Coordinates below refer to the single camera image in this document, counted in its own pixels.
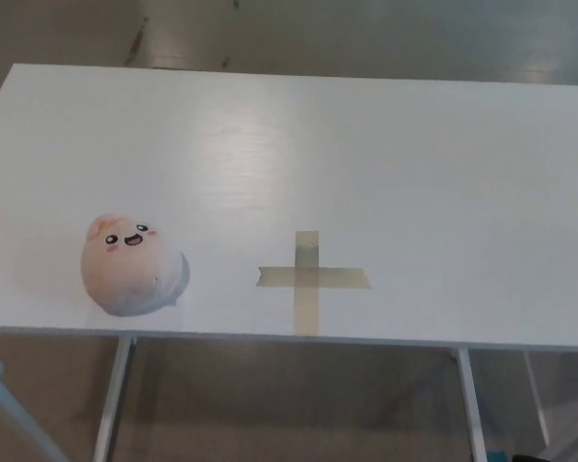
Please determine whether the grey metal stand strut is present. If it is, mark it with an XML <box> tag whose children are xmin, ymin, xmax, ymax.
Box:
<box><xmin>541</xmin><ymin>425</ymin><xmax>578</xmax><ymax>462</ymax></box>

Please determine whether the pink dumpling plush toy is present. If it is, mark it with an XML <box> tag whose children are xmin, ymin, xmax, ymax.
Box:
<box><xmin>80</xmin><ymin>214</ymin><xmax>193</xmax><ymax>319</ymax></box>

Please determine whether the white table leg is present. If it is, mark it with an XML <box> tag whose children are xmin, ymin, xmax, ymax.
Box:
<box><xmin>524</xmin><ymin>350</ymin><xmax>551</xmax><ymax>447</ymax></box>
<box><xmin>93</xmin><ymin>336</ymin><xmax>137</xmax><ymax>462</ymax></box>
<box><xmin>457</xmin><ymin>346</ymin><xmax>488</xmax><ymax>462</ymax></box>

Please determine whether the horizontal beige tape strip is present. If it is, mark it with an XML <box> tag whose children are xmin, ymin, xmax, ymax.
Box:
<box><xmin>255</xmin><ymin>266</ymin><xmax>373</xmax><ymax>290</ymax></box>

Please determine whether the blue-grey metal stand strut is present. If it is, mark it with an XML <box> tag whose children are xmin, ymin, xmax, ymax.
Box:
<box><xmin>0</xmin><ymin>358</ymin><xmax>69</xmax><ymax>462</ymax></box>

